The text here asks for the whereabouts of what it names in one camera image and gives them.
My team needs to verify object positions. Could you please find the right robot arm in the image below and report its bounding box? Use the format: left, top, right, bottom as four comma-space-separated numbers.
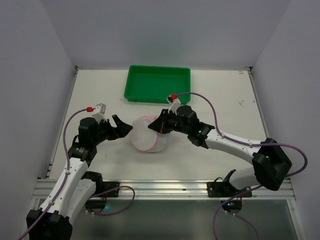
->
148, 105, 292, 191

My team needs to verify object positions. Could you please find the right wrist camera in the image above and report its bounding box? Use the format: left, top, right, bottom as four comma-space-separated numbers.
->
166, 93, 181, 114

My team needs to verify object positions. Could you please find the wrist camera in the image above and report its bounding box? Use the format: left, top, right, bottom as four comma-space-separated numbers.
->
166, 93, 181, 114
91, 103, 107, 123

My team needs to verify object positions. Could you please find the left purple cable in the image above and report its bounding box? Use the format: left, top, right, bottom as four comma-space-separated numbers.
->
18, 106, 95, 240

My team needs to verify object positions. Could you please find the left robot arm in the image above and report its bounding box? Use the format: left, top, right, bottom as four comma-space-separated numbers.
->
25, 114, 133, 240

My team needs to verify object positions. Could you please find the aluminium mounting rail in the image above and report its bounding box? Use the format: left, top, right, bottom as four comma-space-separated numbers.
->
31, 178, 295, 201

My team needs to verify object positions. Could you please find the green plastic tray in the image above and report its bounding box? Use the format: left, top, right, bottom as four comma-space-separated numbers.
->
124, 65, 191, 104

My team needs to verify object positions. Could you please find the white mesh laundry bag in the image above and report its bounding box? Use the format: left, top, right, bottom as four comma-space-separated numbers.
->
129, 115, 171, 153

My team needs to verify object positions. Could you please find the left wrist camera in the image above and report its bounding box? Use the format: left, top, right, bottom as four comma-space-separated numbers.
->
91, 103, 107, 123

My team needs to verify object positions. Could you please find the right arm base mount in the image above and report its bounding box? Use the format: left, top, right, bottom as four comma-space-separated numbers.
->
206, 169, 252, 214

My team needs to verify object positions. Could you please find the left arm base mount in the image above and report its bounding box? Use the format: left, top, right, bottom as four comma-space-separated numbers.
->
84, 181, 120, 213

